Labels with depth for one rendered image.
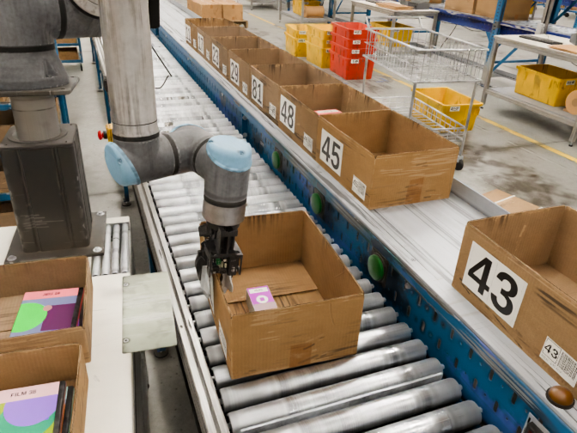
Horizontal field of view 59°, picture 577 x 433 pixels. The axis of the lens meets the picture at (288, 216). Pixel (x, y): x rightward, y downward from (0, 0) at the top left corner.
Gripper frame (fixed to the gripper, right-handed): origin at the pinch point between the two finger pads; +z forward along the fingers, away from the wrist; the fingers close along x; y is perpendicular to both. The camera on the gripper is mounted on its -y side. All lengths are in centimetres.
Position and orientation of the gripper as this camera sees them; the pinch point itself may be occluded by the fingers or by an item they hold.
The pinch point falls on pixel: (214, 290)
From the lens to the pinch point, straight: 121.9
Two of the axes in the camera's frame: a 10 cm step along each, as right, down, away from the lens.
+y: 3.6, 4.6, -8.1
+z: -1.4, 8.9, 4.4
